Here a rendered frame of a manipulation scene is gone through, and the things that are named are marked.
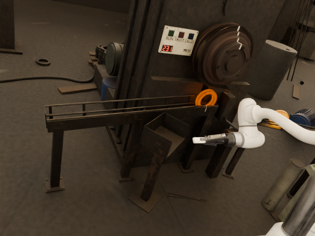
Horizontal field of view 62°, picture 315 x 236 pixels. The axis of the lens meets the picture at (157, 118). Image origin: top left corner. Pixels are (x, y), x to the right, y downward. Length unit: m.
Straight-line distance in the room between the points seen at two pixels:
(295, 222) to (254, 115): 0.58
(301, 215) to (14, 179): 1.83
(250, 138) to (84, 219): 1.21
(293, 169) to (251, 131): 0.84
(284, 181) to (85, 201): 1.59
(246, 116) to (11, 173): 1.71
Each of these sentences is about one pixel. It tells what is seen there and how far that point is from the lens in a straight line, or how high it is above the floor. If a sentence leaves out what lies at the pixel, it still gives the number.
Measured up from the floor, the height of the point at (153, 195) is 0.01.
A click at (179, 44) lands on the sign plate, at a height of 1.14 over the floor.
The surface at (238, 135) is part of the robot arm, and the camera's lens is 1.56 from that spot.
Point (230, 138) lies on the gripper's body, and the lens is 1.53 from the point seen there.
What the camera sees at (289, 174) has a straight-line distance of 2.39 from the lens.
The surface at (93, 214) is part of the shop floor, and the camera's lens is 2.00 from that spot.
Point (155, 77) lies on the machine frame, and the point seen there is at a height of 0.87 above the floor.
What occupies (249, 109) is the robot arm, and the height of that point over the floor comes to 1.01.
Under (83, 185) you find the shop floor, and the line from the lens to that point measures 2.16.
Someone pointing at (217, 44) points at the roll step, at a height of 1.22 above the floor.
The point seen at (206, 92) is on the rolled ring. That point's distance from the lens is 2.06.
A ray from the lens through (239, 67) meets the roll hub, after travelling 2.00.
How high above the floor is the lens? 1.60
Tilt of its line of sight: 31 degrees down
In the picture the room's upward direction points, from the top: 17 degrees clockwise
